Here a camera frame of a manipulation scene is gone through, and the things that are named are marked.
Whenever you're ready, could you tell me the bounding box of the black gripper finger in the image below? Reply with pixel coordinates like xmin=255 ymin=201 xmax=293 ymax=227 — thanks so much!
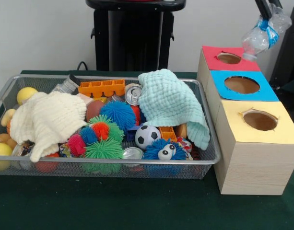
xmin=254 ymin=0 xmax=272 ymax=22
xmin=269 ymin=0 xmax=283 ymax=10

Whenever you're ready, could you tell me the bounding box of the clear plastic packet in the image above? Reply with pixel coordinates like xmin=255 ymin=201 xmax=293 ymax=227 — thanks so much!
xmin=241 ymin=3 xmax=293 ymax=62

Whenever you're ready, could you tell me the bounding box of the mint muslin cloth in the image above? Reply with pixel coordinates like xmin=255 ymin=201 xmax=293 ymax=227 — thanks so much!
xmin=138 ymin=69 xmax=211 ymax=151

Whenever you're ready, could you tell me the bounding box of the cream muslin cloth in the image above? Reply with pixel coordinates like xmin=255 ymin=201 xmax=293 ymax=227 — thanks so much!
xmin=9 ymin=91 xmax=88 ymax=163

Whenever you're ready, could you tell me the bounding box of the wooden box with three holes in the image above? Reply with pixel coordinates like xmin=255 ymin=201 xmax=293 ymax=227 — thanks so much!
xmin=196 ymin=45 xmax=294 ymax=195

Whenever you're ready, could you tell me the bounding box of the black equipment case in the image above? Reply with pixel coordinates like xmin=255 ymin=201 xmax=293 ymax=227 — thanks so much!
xmin=269 ymin=3 xmax=294 ymax=89

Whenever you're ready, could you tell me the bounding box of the black and white soccer ball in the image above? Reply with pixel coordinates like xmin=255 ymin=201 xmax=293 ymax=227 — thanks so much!
xmin=134 ymin=124 xmax=162 ymax=151

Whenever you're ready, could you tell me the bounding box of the blue spiky rubber ball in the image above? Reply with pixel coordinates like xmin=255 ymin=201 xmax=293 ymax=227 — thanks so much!
xmin=100 ymin=100 xmax=137 ymax=131

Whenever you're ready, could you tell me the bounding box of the long orange toy block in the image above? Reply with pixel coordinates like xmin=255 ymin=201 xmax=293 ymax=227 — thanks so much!
xmin=78 ymin=79 xmax=126 ymax=98

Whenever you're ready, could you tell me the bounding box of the blue spiky ball with eyes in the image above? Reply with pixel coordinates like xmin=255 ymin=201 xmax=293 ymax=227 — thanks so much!
xmin=142 ymin=138 xmax=188 ymax=174

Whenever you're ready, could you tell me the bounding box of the multicoloured spiky caterpillar toy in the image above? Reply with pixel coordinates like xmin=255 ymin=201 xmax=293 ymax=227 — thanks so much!
xmin=66 ymin=115 xmax=125 ymax=158

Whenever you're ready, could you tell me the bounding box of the green spiky rubber ball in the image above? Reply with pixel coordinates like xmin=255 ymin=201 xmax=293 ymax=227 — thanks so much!
xmin=83 ymin=140 xmax=125 ymax=173

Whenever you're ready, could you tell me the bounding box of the dark green tablecloth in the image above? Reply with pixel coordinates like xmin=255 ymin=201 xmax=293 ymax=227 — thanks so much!
xmin=0 ymin=69 xmax=294 ymax=230

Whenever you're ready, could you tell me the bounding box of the small yellow ball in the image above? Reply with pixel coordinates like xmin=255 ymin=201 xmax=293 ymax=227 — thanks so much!
xmin=16 ymin=87 xmax=39 ymax=105

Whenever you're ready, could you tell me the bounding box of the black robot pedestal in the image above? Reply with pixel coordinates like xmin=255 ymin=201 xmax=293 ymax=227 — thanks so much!
xmin=85 ymin=0 xmax=187 ymax=72

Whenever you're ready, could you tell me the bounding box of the black cable loop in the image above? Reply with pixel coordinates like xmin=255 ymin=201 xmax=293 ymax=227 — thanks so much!
xmin=77 ymin=61 xmax=94 ymax=70

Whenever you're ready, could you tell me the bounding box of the silver wire mesh bin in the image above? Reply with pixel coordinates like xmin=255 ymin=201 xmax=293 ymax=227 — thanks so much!
xmin=0 ymin=74 xmax=221 ymax=180

